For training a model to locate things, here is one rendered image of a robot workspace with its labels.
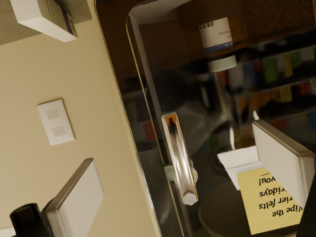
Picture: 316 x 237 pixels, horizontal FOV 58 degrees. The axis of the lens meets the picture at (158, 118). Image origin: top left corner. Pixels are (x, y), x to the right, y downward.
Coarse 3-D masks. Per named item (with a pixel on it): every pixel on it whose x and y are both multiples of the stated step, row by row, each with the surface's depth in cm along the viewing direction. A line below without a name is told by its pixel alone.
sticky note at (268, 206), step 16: (240, 176) 31; (256, 176) 31; (272, 176) 31; (256, 192) 31; (272, 192) 31; (256, 208) 32; (272, 208) 32; (288, 208) 32; (256, 224) 32; (272, 224) 32; (288, 224) 32
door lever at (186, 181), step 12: (168, 120) 25; (168, 132) 25; (180, 132) 25; (168, 144) 25; (180, 144) 25; (180, 156) 25; (180, 168) 26; (192, 168) 31; (180, 180) 26; (192, 180) 26; (180, 192) 26; (192, 192) 26; (192, 204) 26
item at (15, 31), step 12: (0, 0) 39; (60, 0) 46; (72, 0) 48; (84, 0) 50; (0, 12) 44; (12, 12) 46; (72, 12) 56; (84, 12) 59; (0, 24) 51; (12, 24) 53; (0, 36) 60; (12, 36) 63; (24, 36) 66
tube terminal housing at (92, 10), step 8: (88, 0) 29; (96, 16) 29; (96, 24) 29; (96, 32) 30; (104, 48) 30; (104, 56) 30; (112, 72) 30; (112, 80) 30; (120, 104) 31; (120, 112) 31; (128, 128) 31; (128, 136) 32; (136, 160) 32; (144, 192) 33; (152, 216) 34
